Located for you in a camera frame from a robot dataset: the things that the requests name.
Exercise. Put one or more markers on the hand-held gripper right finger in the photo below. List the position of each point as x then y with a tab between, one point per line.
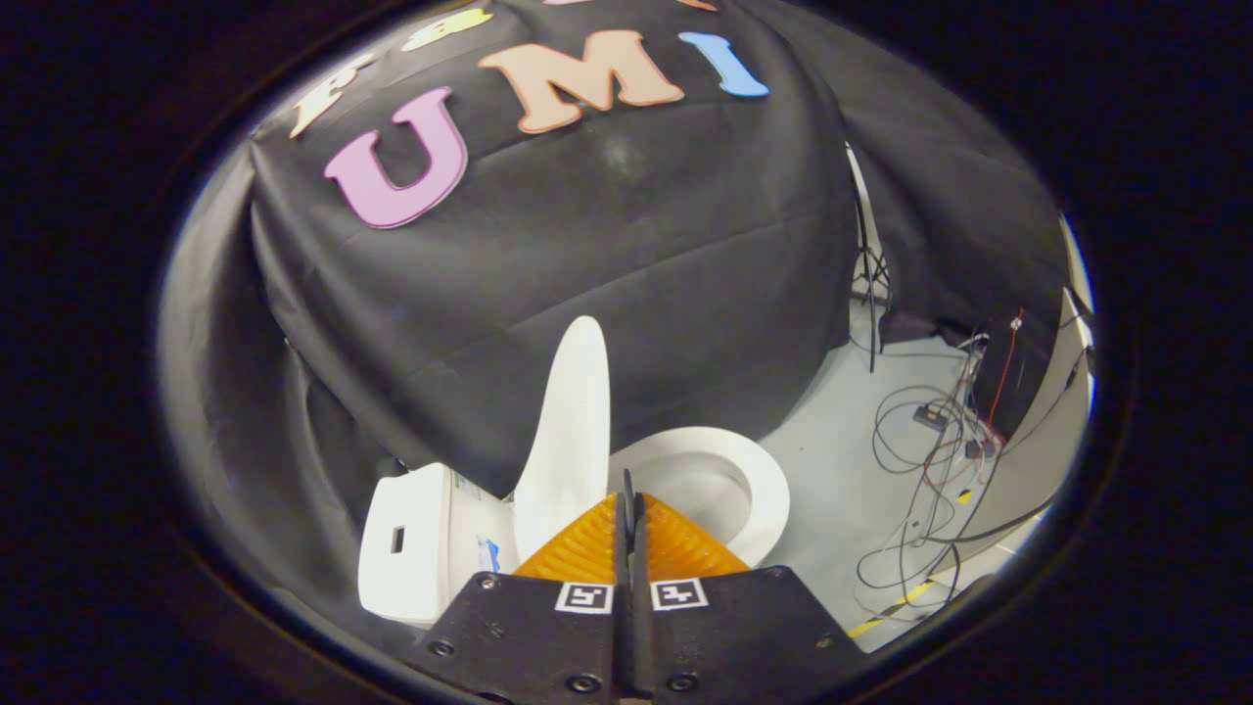
744	627

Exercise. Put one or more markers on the black equipment box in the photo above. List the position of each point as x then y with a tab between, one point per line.
998	377

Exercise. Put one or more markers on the black tripod stand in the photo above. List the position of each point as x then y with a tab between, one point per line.
869	274

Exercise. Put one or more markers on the yellow black floor tape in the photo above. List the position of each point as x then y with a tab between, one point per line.
905	602

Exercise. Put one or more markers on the white toilet body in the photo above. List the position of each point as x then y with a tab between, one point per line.
411	548

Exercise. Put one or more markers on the white toilet lid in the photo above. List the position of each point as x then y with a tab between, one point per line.
573	421

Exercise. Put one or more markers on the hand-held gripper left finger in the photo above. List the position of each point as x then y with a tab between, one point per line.
529	627

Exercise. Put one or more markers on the black backdrop cloth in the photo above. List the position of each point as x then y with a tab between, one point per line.
636	245

